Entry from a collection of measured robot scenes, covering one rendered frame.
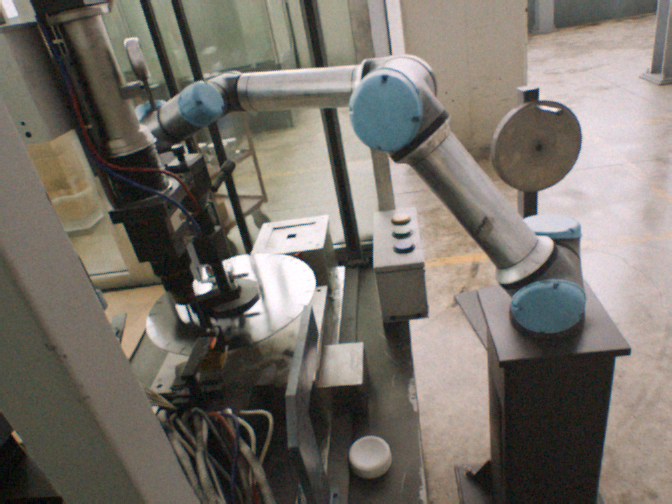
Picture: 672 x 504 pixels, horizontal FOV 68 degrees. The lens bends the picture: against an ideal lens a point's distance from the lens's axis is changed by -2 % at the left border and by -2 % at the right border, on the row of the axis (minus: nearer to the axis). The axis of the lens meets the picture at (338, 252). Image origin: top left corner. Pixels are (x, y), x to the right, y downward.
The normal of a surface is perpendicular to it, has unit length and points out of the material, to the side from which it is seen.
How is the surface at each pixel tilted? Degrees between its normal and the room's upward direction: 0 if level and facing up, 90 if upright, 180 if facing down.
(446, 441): 0
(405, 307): 90
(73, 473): 90
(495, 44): 90
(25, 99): 90
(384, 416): 0
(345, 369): 0
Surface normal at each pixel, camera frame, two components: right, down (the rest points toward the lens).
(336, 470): -0.18, -0.86
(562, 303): -0.25, 0.61
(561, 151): 0.11, 0.40
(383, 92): -0.42, 0.41
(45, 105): 0.98, -0.12
